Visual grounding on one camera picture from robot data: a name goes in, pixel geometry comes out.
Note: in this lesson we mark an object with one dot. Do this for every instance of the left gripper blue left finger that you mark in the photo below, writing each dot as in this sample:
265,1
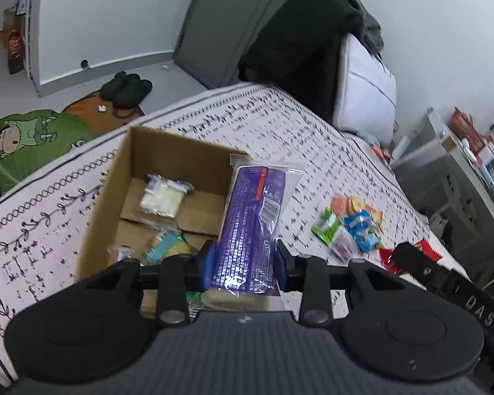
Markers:
205,264

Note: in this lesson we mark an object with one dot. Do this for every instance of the patterned white bed blanket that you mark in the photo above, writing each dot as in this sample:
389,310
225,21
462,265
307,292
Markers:
59,226

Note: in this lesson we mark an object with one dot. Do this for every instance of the green cartoon floor mat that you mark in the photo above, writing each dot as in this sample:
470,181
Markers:
31,140

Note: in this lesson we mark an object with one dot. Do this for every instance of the pair of black slippers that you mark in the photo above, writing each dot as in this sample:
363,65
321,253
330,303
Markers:
126,91

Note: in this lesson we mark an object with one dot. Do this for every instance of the orange snack packet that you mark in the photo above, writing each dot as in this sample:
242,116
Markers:
355,205

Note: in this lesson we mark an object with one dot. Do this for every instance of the white rice cracker packet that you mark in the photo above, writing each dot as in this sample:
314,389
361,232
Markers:
163,197

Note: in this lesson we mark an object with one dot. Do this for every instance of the blue snack packet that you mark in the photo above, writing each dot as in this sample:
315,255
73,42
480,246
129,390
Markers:
367,240
359,222

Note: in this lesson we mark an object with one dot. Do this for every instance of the green snack packet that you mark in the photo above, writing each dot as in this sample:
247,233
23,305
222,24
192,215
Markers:
326,226

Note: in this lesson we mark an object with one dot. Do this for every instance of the black jacket on chair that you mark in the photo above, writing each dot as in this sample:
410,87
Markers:
298,50

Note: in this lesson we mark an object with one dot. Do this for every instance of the red woven basket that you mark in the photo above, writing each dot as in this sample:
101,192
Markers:
463,128

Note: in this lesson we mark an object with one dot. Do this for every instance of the grey knit garment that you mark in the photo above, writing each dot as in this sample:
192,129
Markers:
369,32

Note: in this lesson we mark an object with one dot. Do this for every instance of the yellow cookie snack packet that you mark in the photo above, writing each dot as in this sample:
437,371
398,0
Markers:
164,244

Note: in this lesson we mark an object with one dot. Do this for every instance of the white pillow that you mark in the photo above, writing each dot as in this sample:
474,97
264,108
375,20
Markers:
365,100

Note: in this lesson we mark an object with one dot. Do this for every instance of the open cardboard box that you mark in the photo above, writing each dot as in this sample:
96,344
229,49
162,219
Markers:
118,217

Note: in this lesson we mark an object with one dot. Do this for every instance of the grey door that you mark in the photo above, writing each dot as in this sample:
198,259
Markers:
215,35

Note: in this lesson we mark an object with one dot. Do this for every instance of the dark soda bottle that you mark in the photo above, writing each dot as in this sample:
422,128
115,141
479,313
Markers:
15,48

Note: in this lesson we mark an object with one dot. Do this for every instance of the red snack packet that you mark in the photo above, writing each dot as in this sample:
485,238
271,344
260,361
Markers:
408,258

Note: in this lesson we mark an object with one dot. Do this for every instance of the purple round snack packet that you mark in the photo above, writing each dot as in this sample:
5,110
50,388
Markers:
344,247

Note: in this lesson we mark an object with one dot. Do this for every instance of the pink snack packet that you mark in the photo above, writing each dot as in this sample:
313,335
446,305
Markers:
338,205

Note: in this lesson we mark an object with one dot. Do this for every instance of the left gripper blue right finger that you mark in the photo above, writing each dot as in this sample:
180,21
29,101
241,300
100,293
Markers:
281,256

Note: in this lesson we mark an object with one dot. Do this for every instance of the purple wafer snack pack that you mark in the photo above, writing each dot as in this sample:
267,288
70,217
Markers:
243,275

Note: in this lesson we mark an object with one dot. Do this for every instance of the white desk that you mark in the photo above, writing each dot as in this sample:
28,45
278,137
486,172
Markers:
437,177

